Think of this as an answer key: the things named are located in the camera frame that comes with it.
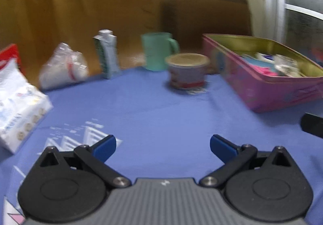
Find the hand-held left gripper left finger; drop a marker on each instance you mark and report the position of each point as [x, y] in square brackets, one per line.
[104, 148]

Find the white tissue pack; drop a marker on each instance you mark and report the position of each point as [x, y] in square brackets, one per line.
[17, 108]

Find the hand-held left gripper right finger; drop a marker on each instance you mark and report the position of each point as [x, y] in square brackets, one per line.
[222, 148]

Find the white plastic bag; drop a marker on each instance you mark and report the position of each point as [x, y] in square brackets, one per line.
[63, 68]

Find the red instant noodle cup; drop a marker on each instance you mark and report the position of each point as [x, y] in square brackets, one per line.
[186, 73]

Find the red packet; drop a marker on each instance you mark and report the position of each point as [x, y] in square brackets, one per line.
[10, 54]

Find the blue printed tablecloth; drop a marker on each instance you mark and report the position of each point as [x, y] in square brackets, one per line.
[161, 124]

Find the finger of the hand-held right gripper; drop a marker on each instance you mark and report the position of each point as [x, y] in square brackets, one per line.
[314, 125]

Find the light blue soft item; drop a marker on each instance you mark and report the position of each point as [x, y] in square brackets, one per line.
[248, 59]

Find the white and green carton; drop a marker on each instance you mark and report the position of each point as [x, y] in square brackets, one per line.
[108, 55]

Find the brown chair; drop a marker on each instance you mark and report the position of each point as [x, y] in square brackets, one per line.
[207, 18]

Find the green plastic mug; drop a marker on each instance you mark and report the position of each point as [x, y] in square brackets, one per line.
[156, 50]

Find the grey speckled packet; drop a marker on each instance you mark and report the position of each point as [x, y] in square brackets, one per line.
[287, 66]

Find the pink tin box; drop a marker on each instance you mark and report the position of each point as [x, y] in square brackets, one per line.
[252, 91]

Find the frosted glass door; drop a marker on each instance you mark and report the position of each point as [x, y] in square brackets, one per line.
[302, 20]

